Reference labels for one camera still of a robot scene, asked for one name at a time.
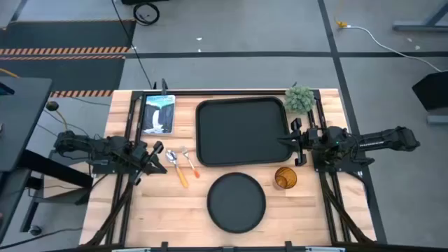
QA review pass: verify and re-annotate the black round plate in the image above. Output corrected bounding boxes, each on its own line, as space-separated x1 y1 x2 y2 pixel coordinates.
206 171 267 235

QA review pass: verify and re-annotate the coiled black cable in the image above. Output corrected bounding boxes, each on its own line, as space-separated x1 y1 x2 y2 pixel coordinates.
132 1 161 27

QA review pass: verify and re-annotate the amber textured glass cup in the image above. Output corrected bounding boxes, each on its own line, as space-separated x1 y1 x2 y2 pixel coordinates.
274 166 298 190

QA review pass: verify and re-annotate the metal fork orange handle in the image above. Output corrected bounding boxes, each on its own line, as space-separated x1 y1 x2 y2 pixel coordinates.
179 146 201 179

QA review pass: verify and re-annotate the metal spoon yellow handle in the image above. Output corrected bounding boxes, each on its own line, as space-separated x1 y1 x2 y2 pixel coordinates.
164 149 190 189

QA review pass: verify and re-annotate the grey metal table leg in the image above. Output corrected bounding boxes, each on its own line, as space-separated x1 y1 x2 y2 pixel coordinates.
391 2 448 33

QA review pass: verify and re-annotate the black rectangular tray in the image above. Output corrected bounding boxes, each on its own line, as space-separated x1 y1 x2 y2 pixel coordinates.
195 96 293 167

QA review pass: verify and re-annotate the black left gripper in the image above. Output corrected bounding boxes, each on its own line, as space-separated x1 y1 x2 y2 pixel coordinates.
129 139 168 186

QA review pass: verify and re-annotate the black hazard-striped floor mat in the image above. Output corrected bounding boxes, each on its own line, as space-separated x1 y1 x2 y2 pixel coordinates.
0 55 126 99
0 19 137 56

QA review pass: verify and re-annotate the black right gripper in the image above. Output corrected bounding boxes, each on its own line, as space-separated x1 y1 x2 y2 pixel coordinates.
277 118 316 167

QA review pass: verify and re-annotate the green artificial plant ball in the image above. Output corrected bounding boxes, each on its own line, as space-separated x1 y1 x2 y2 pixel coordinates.
283 85 316 115

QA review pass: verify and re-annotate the black aluminium table frame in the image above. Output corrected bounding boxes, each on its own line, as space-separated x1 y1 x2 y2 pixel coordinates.
83 88 378 252

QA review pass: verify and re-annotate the black angular furniture panel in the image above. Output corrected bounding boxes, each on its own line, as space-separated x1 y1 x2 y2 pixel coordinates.
412 69 448 112

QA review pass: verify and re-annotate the white floor cable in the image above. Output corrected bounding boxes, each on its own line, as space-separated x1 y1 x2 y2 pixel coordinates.
344 24 446 74

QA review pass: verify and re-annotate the thin black floor cable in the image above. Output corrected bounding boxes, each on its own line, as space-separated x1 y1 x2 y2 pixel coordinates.
111 0 155 89

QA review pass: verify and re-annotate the waterfall picture book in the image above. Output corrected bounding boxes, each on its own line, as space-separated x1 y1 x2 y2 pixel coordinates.
141 94 176 136

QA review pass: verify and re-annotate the black side desk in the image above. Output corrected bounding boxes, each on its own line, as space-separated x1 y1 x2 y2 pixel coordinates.
0 76 95 242

